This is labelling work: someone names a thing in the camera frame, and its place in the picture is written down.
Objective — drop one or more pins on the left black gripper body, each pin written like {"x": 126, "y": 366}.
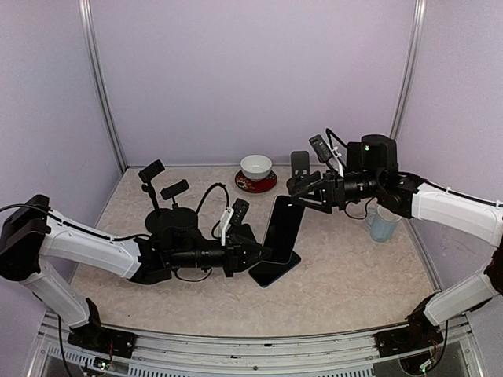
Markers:
{"x": 189, "y": 258}

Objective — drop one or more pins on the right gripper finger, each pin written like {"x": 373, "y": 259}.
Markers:
{"x": 313, "y": 201}
{"x": 298, "y": 184}

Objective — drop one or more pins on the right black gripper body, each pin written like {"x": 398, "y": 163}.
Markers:
{"x": 338, "y": 189}

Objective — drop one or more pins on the small round-base phone stand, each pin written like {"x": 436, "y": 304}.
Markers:
{"x": 300, "y": 164}

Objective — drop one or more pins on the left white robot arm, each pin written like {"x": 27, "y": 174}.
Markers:
{"x": 34, "y": 232}

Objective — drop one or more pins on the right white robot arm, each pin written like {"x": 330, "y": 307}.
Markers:
{"x": 370, "y": 171}

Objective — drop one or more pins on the black phone blue edge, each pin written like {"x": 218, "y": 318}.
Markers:
{"x": 266, "y": 273}

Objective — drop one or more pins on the tall black phone stand front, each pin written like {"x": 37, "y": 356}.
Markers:
{"x": 175, "y": 192}

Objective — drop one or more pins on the tall black phone stand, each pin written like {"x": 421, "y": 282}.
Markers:
{"x": 175, "y": 192}
{"x": 155, "y": 196}

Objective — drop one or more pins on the tall black phone stand rear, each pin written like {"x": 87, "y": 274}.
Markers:
{"x": 155, "y": 196}

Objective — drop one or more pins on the white ceramic bowl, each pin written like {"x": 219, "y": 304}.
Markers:
{"x": 256, "y": 167}

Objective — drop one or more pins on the red patterned saucer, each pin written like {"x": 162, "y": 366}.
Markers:
{"x": 260, "y": 186}

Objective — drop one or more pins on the light blue mug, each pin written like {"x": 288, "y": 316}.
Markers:
{"x": 382, "y": 223}

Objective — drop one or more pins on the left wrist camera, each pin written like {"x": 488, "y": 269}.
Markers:
{"x": 231, "y": 217}

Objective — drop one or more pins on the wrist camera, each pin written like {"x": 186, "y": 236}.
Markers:
{"x": 231, "y": 217}
{"x": 327, "y": 155}

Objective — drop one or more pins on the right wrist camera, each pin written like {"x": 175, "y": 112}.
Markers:
{"x": 327, "y": 155}

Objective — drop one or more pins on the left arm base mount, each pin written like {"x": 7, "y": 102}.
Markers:
{"x": 103, "y": 340}

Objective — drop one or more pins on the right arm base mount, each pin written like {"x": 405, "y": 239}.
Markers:
{"x": 407, "y": 339}

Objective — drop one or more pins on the right aluminium corner post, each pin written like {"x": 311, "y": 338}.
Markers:
{"x": 413, "y": 50}

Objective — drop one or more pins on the aluminium corner post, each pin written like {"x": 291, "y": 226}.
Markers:
{"x": 90, "y": 40}
{"x": 413, "y": 50}

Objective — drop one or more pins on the aluminium front rail frame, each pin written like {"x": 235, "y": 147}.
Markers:
{"x": 347, "y": 353}

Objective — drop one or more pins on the left aluminium corner post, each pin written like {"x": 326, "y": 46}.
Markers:
{"x": 90, "y": 40}

